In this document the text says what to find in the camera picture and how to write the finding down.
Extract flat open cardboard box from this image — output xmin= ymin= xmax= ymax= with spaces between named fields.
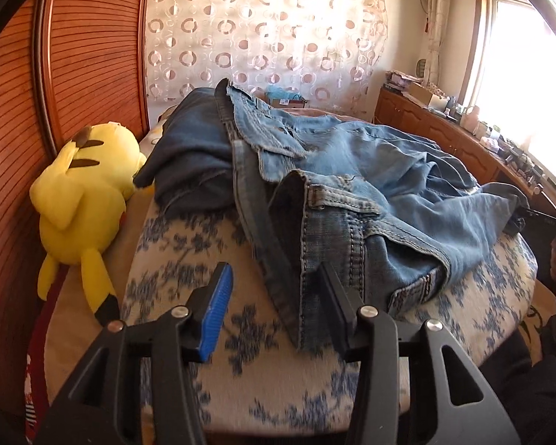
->
xmin=408 ymin=82 xmax=434 ymax=105

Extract beige window curtain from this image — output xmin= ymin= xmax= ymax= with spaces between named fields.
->
xmin=419 ymin=0 xmax=452 ymax=89

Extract dark blue denim pants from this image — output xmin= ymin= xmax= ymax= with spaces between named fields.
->
xmin=133 ymin=87 xmax=242 ymax=218

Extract stack of papers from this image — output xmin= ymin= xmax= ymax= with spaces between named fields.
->
xmin=384 ymin=69 xmax=422 ymax=91

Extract person's dark trousers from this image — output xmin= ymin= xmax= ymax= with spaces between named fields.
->
xmin=482 ymin=287 xmax=556 ymax=445

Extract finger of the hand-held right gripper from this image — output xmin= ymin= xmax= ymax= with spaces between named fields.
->
xmin=505 ymin=195 xmax=556 ymax=237

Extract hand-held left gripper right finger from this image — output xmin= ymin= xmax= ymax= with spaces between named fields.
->
xmin=316 ymin=262 xmax=522 ymax=445

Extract long wooden cabinet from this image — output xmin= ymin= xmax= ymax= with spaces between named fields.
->
xmin=375 ymin=86 xmax=556 ymax=218

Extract blue floral white quilt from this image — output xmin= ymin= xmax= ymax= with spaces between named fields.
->
xmin=120 ymin=185 xmax=538 ymax=432

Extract blue plastic bag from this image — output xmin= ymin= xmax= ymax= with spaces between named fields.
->
xmin=264 ymin=84 xmax=302 ymax=103

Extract circle pattern sheer curtain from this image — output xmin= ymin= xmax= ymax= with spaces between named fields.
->
xmin=143 ymin=0 xmax=390 ymax=112

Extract small cardboard box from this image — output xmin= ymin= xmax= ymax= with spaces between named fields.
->
xmin=266 ymin=95 xmax=309 ymax=108

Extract bright window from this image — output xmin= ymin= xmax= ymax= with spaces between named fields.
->
xmin=463 ymin=0 xmax=556 ymax=181

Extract yellow plush toy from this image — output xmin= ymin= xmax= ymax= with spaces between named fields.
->
xmin=30 ymin=122 xmax=156 ymax=327

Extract light blue denim pants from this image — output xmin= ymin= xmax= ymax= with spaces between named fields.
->
xmin=215 ymin=79 xmax=531 ymax=353

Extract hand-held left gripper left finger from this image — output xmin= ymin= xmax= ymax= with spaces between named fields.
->
xmin=34 ymin=262 xmax=235 ymax=445

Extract group of black devices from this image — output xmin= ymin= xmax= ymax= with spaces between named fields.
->
xmin=503 ymin=141 xmax=554 ymax=188

